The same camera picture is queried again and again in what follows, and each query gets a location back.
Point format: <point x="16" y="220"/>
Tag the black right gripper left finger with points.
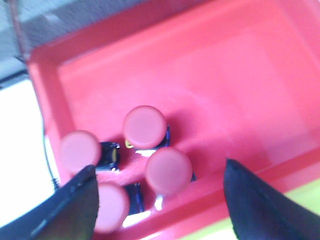
<point x="69" y="214"/>

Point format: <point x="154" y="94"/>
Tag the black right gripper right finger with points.
<point x="235" y="170"/>

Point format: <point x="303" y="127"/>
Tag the red mushroom push button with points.
<point x="119" y="206"/>
<point x="145" y="128"/>
<point x="81" y="148"/>

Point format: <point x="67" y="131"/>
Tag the yellow plastic tray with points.
<point x="261" y="212"/>

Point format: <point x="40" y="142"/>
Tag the push button lying sideways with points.
<point x="168" y="173"/>

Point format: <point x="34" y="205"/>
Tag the red plastic tray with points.
<point x="235" y="79"/>

